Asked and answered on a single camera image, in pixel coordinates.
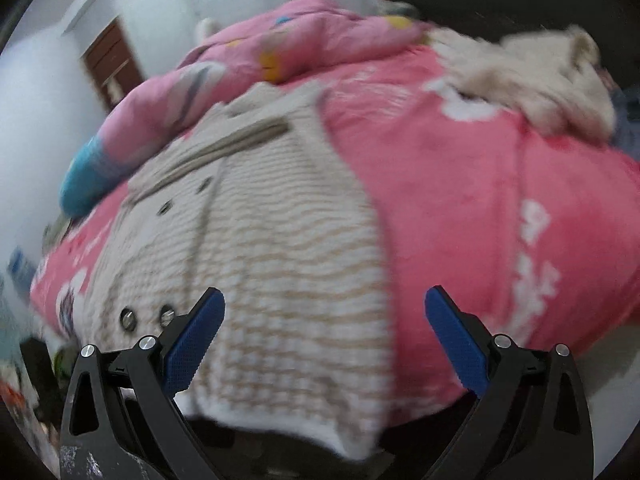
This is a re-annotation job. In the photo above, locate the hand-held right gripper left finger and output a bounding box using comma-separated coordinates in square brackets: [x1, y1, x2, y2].
[59, 286, 227, 480]

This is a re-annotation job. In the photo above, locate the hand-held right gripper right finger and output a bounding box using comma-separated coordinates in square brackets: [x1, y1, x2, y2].
[424, 285, 596, 480]

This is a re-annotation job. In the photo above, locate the beige white checked coat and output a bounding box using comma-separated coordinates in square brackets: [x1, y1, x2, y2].
[87, 80, 396, 461]

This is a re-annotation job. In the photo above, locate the dark blue clothes pile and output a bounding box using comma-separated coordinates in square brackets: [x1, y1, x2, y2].
[607, 67, 640, 161]

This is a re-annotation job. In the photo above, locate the pink floral bed blanket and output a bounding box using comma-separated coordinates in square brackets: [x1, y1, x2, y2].
[30, 42, 640, 436]

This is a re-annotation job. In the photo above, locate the cream fluffy garment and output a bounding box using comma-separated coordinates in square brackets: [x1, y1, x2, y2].
[430, 25, 618, 143]

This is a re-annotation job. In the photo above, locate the brown wooden door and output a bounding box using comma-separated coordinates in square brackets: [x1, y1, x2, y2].
[80, 17, 146, 113]

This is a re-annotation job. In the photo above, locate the pink and blue printed quilt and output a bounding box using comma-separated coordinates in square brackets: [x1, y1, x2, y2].
[59, 0, 441, 216]

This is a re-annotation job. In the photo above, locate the white wardrobe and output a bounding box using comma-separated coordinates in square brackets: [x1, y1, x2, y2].
[117, 0, 311, 81]

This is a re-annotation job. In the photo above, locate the green plaid pillow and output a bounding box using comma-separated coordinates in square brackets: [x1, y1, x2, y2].
[380, 0, 418, 18]

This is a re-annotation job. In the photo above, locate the black padded headboard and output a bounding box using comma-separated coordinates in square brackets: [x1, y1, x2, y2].
[390, 0, 640, 86]

